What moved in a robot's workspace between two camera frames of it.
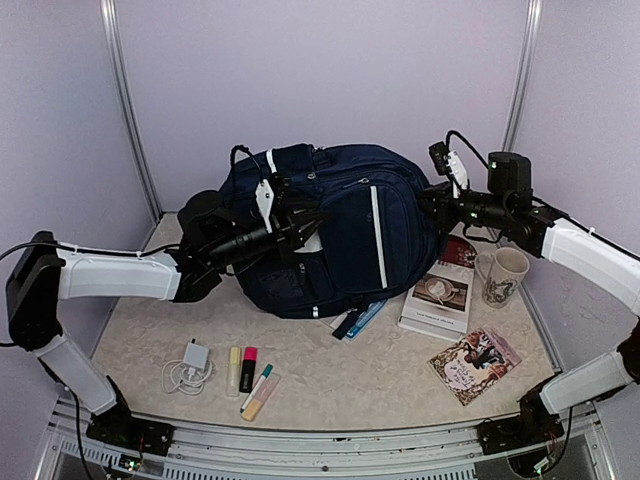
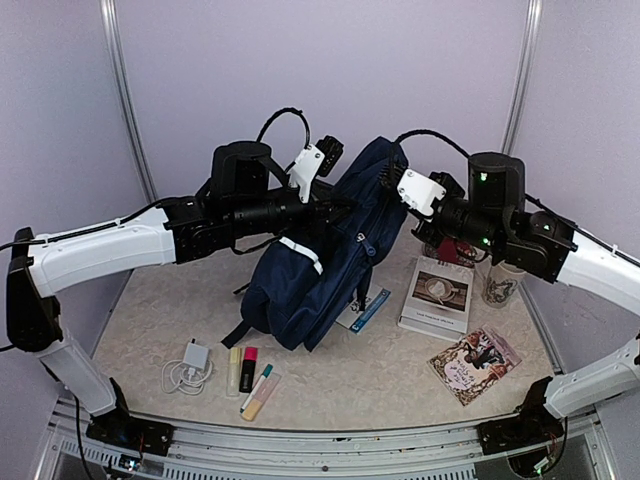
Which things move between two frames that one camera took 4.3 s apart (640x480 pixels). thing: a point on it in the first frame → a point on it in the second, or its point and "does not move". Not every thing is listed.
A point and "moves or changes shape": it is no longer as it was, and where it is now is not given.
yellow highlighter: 233,373 does not move
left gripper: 287,227 → 325,199
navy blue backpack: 379,245 moves or changes shape
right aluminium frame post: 522,76 does not move
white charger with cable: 187,375 does not move
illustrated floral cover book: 474,364 does not move
